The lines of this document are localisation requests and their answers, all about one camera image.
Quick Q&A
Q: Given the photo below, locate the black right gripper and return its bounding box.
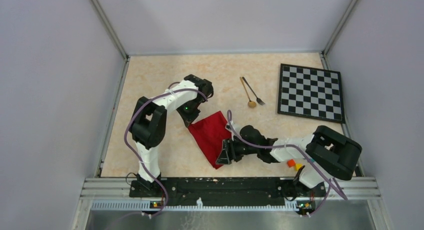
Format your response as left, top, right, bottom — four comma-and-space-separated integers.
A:
216, 135, 259, 164

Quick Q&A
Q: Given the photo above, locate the red cloth napkin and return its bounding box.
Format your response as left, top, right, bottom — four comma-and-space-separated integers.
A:
188, 111, 232, 169

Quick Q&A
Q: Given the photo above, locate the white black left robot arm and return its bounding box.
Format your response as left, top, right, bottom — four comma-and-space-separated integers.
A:
126, 74, 214, 197

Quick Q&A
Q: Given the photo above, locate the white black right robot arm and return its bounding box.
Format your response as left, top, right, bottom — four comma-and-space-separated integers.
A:
215, 123, 363, 196

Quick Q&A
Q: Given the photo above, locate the gold spoon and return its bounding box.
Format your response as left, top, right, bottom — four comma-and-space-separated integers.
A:
239, 77, 257, 108

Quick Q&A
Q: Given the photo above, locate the dark metal fork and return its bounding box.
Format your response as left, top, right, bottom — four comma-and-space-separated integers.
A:
242, 77, 266, 106

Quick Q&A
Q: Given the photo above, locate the orange block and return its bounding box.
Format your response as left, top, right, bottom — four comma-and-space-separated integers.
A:
287, 159, 296, 168

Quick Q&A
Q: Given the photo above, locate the yellow block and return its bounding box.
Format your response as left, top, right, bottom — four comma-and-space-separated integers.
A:
294, 163, 304, 171

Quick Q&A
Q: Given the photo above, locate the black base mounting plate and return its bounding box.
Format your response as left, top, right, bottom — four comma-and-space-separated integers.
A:
129, 177, 326, 206

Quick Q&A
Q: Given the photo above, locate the black and white chessboard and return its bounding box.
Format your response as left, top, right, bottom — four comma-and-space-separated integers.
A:
276, 64, 346, 124

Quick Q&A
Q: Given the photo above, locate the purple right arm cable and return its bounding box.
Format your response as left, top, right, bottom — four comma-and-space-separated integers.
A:
226, 109, 349, 217

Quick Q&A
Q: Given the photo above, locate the aluminium frame rail front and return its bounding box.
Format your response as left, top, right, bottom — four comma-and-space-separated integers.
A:
80, 177, 381, 213

